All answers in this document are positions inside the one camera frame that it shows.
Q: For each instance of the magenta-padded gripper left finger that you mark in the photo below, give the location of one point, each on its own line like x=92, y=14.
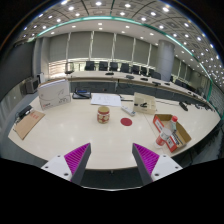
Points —
x=77, y=160

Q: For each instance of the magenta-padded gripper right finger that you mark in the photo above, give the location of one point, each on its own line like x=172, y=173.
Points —
x=146, y=160

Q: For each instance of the clear red-capped water bottle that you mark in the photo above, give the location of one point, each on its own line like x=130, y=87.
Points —
x=165, y=135

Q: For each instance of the open brown cardboard box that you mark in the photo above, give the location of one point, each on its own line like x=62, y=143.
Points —
x=182, y=136

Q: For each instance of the flat round red coaster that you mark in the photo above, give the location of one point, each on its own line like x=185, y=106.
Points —
x=126, y=122

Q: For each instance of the red and cream mug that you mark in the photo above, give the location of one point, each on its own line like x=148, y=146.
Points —
x=103, y=115

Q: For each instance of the white remote control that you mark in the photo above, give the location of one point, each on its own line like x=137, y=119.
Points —
x=128, y=110

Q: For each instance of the brown paper envelope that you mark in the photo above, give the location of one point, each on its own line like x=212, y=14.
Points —
x=29, y=124

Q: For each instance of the beige divided organizer box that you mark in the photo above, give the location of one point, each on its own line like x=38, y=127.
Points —
x=146, y=99

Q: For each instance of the black pen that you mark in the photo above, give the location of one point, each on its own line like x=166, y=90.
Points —
x=126, y=99

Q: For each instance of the black desk microphone base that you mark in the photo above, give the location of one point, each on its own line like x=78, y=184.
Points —
x=183, y=106

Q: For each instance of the black desk phone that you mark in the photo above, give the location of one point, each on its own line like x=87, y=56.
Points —
x=81, y=94

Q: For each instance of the white paper sheet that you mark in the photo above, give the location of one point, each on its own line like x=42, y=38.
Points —
x=106, y=99

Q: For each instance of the white printed carton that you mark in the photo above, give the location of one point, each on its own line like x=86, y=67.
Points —
x=53, y=95

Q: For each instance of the small black device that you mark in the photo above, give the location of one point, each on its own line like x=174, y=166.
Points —
x=24, y=111

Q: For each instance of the long curved conference desk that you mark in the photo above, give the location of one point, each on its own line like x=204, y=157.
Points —
x=100, y=76

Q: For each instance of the grey box monitor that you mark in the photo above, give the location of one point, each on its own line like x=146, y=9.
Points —
x=31, y=85

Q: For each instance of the row of black office chairs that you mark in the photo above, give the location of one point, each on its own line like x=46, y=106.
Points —
x=103, y=66

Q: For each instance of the group of ceiling lights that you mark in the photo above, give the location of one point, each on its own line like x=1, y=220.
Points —
x=98, y=3

